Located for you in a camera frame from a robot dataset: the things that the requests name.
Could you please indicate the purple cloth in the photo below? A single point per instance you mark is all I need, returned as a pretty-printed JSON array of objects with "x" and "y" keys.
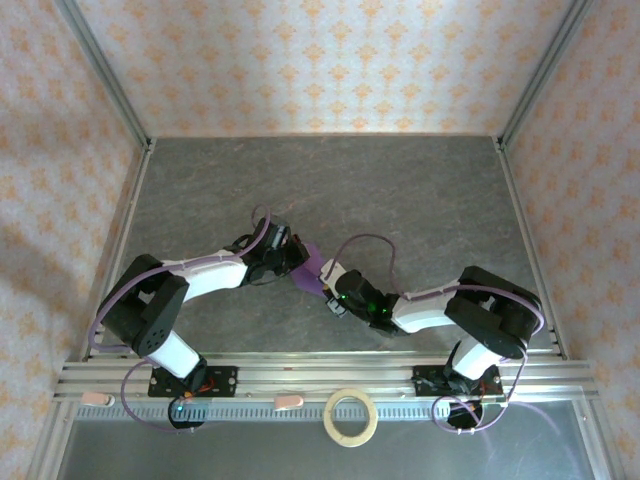
[{"x": 307, "y": 280}]

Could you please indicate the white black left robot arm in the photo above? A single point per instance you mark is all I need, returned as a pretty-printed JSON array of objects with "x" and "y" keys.
[{"x": 215, "y": 275}]

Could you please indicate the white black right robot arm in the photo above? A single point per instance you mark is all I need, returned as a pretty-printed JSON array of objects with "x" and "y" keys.
[{"x": 420, "y": 315}]

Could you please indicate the pink clip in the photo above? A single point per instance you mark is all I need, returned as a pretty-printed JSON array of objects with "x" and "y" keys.
[
  {"x": 289, "y": 401},
  {"x": 95, "y": 398}
]

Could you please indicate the beige tape roll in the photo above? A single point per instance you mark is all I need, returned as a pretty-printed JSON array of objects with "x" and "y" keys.
[{"x": 350, "y": 441}]

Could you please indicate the grey metal shelf panel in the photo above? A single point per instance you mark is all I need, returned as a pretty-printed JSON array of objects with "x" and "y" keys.
[{"x": 250, "y": 455}]

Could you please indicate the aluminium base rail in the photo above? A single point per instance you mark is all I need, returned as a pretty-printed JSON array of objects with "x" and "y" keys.
[{"x": 325, "y": 372}]

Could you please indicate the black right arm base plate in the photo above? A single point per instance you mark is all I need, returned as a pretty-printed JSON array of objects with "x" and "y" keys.
[{"x": 425, "y": 382}]

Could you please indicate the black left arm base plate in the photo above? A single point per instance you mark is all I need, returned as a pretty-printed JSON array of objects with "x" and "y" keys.
[{"x": 225, "y": 380}]

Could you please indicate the aluminium table side rail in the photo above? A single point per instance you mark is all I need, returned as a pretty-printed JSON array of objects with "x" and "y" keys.
[
  {"x": 117, "y": 250},
  {"x": 527, "y": 240}
]

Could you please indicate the aluminium frame post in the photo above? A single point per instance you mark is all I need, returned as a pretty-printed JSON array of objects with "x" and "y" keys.
[
  {"x": 107, "y": 75},
  {"x": 542, "y": 75}
]

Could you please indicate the aluminium frame leg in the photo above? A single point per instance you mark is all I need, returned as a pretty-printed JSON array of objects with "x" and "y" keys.
[
  {"x": 595, "y": 440},
  {"x": 50, "y": 440}
]

